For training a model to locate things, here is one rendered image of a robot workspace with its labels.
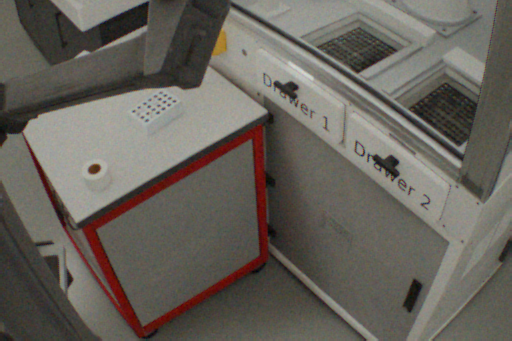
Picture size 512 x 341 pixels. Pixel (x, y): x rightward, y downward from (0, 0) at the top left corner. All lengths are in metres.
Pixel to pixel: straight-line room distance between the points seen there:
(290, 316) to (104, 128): 0.92
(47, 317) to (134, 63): 0.32
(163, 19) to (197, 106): 0.94
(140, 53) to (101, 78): 0.07
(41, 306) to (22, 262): 0.05
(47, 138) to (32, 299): 1.21
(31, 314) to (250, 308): 1.63
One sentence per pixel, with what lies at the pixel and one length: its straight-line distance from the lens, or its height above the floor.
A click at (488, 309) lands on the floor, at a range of 2.09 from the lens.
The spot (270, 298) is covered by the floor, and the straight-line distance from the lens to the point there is 2.00.
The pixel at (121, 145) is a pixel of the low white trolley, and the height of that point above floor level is 0.76.
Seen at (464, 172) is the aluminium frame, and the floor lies 0.98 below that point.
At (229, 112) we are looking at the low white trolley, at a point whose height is 0.76.
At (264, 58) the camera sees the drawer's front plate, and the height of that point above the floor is 0.92.
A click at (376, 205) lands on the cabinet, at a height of 0.69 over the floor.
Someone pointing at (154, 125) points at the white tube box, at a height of 0.78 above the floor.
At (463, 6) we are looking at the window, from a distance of 0.92.
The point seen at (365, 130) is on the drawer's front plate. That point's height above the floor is 0.92.
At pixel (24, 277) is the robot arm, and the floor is 1.46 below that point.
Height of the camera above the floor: 1.73
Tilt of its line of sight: 45 degrees down
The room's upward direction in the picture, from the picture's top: 3 degrees counter-clockwise
